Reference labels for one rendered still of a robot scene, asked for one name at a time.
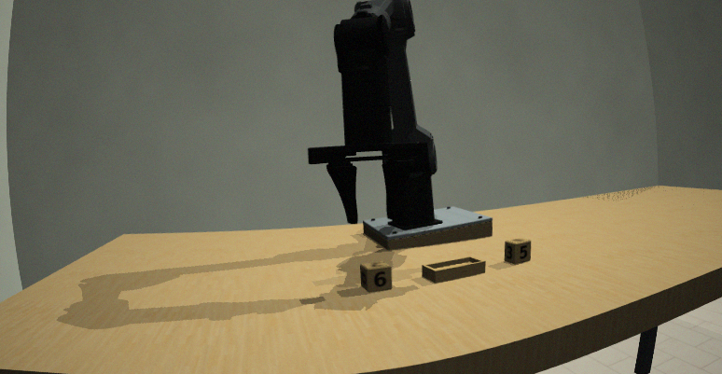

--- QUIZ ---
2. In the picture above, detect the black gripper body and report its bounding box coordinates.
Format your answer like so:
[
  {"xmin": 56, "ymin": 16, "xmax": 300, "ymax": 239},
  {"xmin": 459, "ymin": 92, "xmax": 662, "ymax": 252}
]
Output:
[{"xmin": 308, "ymin": 106, "xmax": 428, "ymax": 164}]

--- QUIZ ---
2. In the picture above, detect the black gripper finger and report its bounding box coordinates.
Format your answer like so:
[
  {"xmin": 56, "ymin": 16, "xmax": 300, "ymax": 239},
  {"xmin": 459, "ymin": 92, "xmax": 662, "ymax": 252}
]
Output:
[
  {"xmin": 326, "ymin": 159, "xmax": 358, "ymax": 224},
  {"xmin": 382, "ymin": 156, "xmax": 414, "ymax": 220}
]

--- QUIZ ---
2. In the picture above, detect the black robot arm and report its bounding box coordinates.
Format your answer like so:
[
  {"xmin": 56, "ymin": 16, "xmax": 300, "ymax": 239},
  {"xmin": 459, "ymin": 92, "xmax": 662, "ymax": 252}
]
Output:
[{"xmin": 334, "ymin": 0, "xmax": 443, "ymax": 230}]

